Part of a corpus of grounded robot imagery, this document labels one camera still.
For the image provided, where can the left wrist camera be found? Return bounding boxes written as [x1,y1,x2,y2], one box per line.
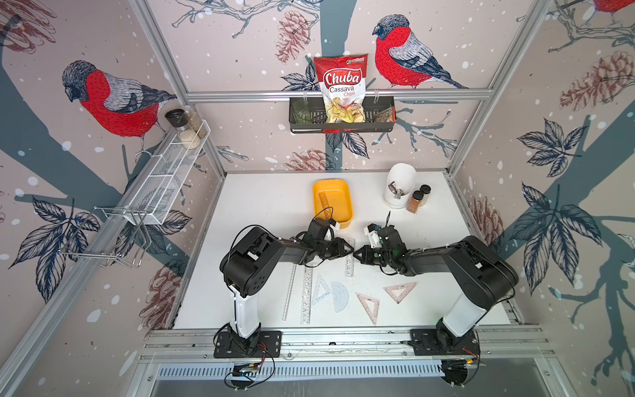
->
[303,218,340,245]

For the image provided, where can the clear blue protractor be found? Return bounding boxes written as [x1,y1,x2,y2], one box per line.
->
[331,281,350,314]

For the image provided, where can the glass spice jar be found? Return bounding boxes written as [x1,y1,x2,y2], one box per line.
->
[183,105,206,139]

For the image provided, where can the black lid grinder jar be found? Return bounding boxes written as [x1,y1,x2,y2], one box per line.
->
[165,109,190,132]

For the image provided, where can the pink triangle set square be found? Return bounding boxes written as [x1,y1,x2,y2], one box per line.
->
[356,293,380,325]

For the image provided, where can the short clear stencil ruler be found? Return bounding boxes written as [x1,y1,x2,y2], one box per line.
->
[345,238,356,278]

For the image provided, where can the red Chuba chips bag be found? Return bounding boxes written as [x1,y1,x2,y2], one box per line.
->
[314,55,368,123]

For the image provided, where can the yellow plastic storage box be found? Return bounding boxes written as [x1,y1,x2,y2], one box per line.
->
[313,179,354,229]

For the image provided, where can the clear shape stencil ruler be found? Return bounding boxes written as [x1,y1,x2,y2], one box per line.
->
[301,266,313,325]

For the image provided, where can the blue clear set square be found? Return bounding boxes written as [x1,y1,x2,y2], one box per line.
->
[312,275,332,306]

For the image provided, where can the long pink ruler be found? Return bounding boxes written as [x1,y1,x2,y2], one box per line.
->
[318,191,333,217]

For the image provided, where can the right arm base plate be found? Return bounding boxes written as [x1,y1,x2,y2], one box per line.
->
[407,329,481,357]

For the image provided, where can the pink flat set square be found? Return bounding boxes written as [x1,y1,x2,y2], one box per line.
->
[383,282,418,304]

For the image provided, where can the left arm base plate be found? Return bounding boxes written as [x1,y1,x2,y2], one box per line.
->
[213,328,282,359]

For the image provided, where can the brown spice jar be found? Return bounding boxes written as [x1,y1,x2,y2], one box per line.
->
[406,190,424,213]

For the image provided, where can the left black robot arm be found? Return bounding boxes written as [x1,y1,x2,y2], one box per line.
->
[219,224,354,345]

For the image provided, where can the metal clips in cup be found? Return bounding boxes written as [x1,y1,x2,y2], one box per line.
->
[388,181,404,200]

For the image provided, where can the thin clear straight ruler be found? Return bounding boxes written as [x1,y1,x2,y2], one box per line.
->
[282,264,298,321]

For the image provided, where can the white utensil holder cup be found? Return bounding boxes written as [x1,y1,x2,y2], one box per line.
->
[383,163,417,209]

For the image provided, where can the white wire shelf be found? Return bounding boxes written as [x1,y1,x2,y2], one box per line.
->
[123,121,211,225]

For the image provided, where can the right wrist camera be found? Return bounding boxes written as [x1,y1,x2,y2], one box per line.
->
[363,223,396,248]

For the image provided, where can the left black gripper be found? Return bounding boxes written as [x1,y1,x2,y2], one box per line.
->
[314,239,355,261]

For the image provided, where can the wire cup hanger rack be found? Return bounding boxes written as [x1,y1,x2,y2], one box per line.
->
[57,206,151,269]

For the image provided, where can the black hanging basket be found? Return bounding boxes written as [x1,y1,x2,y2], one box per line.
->
[289,97,396,133]

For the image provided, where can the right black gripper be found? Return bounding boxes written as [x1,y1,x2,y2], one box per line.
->
[350,245,393,266]

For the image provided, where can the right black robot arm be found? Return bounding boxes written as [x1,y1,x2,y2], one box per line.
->
[353,236,519,352]

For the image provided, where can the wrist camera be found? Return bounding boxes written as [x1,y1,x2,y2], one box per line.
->
[363,223,396,248]
[303,218,340,245]

